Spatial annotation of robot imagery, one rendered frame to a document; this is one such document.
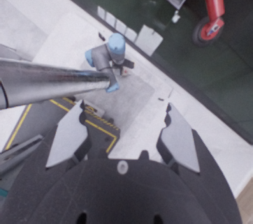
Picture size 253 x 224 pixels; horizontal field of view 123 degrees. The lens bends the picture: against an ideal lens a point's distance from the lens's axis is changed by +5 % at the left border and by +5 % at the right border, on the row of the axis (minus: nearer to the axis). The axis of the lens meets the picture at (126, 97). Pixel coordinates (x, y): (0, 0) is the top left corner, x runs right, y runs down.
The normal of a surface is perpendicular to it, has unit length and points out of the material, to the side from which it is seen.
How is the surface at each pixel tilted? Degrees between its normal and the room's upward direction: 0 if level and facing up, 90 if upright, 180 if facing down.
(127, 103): 0
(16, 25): 0
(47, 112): 0
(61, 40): 12
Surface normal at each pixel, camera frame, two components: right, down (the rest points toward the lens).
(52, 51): -0.11, -0.04
